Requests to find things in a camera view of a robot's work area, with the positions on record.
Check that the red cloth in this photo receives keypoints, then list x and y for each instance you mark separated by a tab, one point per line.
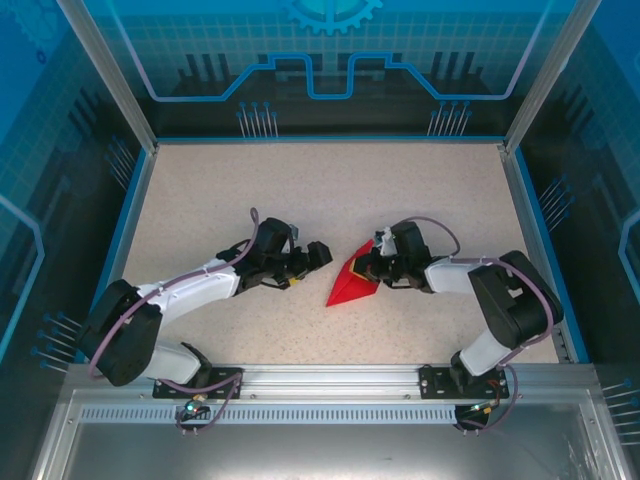
350	292

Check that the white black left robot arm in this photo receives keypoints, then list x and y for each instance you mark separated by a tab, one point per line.
200	292

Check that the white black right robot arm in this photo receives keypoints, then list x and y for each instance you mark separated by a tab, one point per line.
450	277

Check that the steel sheet platform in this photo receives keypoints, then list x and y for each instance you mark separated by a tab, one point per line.
320	455

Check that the aluminium mounting rail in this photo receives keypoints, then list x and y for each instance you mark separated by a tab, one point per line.
330	380

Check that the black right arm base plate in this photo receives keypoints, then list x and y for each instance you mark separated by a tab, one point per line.
430	390

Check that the aluminium blue side rail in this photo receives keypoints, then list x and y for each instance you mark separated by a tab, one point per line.
537	250
122	250

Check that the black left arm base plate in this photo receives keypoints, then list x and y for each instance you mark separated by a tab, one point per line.
161	390

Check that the blue printed enclosure panel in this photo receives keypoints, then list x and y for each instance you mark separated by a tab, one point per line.
30	150
610	150
320	30

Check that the aluminium frame post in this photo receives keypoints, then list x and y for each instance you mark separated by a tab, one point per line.
545	75
107	75

